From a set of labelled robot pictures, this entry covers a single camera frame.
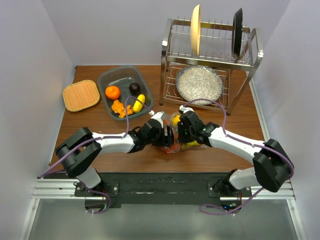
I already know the clear zip top bag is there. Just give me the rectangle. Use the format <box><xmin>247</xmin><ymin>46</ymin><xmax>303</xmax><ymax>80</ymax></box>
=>
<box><xmin>160</xmin><ymin>112</ymin><xmax>191</xmax><ymax>154</ymax></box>

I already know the yellow fake corn cob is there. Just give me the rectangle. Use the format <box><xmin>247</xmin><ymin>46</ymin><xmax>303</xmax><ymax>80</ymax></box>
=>
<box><xmin>132</xmin><ymin>94</ymin><xmax>146</xmax><ymax>114</ymax></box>

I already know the orange fake food piece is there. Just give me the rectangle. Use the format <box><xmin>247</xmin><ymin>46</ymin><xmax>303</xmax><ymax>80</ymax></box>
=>
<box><xmin>111</xmin><ymin>99</ymin><xmax>134</xmax><ymax>118</ymax></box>

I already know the dark purple fake plum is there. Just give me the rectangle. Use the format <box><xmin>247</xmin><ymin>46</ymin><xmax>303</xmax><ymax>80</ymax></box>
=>
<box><xmin>129</xmin><ymin>82</ymin><xmax>141</xmax><ymax>95</ymax></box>

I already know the orange fake fruit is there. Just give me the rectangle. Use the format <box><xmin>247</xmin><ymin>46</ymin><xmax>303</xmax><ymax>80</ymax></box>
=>
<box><xmin>105</xmin><ymin>85</ymin><xmax>121</xmax><ymax>100</ymax></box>

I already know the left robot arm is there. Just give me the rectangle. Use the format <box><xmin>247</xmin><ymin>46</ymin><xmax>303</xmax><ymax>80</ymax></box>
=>
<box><xmin>55</xmin><ymin>119</ymin><xmax>175</xmax><ymax>196</ymax></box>

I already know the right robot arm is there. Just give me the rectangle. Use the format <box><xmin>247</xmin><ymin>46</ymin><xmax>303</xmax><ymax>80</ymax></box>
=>
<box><xmin>178</xmin><ymin>107</ymin><xmax>294</xmax><ymax>197</ymax></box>

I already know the yellow fake banana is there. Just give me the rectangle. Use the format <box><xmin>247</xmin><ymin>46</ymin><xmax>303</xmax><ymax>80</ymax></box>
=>
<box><xmin>171</xmin><ymin>114</ymin><xmax>181</xmax><ymax>127</ymax></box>

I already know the green yellow fake fruit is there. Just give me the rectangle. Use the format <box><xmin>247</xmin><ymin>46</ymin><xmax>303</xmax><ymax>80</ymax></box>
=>
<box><xmin>181</xmin><ymin>140</ymin><xmax>200</xmax><ymax>150</ymax></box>

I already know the clear plastic container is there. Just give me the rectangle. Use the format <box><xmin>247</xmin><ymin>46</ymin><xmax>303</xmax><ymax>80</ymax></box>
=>
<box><xmin>97</xmin><ymin>65</ymin><xmax>154</xmax><ymax>121</ymax></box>

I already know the woven bamboo coaster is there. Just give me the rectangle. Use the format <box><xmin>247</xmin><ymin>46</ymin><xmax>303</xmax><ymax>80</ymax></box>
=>
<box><xmin>62</xmin><ymin>79</ymin><xmax>100</xmax><ymax>112</ymax></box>

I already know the steel dish rack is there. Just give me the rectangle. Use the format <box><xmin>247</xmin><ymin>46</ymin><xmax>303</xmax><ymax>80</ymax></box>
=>
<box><xmin>159</xmin><ymin>18</ymin><xmax>264</xmax><ymax>115</ymax></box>

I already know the beige wooden plate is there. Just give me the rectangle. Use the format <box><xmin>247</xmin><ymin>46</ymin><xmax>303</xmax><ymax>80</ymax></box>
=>
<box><xmin>190</xmin><ymin>4</ymin><xmax>201</xmax><ymax>56</ymax></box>

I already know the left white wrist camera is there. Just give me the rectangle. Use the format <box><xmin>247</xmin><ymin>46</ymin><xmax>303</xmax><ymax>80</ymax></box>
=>
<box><xmin>151</xmin><ymin>111</ymin><xmax>166</xmax><ymax>124</ymax></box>

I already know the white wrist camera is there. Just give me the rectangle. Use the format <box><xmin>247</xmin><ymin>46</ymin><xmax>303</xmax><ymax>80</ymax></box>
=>
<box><xmin>151</xmin><ymin>111</ymin><xmax>166</xmax><ymax>124</ymax></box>
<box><xmin>178</xmin><ymin>105</ymin><xmax>194</xmax><ymax>114</ymax></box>

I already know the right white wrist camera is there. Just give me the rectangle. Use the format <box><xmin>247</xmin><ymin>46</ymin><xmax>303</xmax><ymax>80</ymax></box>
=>
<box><xmin>178</xmin><ymin>105</ymin><xmax>194</xmax><ymax>114</ymax></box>

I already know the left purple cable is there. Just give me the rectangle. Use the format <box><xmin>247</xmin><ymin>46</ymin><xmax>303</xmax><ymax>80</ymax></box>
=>
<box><xmin>39</xmin><ymin>96</ymin><xmax>154</xmax><ymax>179</ymax></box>

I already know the purple cable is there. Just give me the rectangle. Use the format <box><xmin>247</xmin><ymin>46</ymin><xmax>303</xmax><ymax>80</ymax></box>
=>
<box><xmin>39</xmin><ymin>96</ymin><xmax>154</xmax><ymax>179</ymax></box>
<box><xmin>183</xmin><ymin>98</ymin><xmax>295</xmax><ymax>216</ymax></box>

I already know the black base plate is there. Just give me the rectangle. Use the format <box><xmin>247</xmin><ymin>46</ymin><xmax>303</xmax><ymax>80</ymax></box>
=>
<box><xmin>74</xmin><ymin>172</ymin><xmax>253</xmax><ymax>210</ymax></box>

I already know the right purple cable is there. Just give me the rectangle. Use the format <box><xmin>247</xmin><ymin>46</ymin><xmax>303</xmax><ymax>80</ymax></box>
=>
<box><xmin>183</xmin><ymin>98</ymin><xmax>295</xmax><ymax>216</ymax></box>

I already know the aluminium rail frame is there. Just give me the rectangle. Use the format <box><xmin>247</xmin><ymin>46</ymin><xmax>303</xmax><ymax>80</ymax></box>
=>
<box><xmin>18</xmin><ymin>72</ymin><xmax>307</xmax><ymax>240</ymax></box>

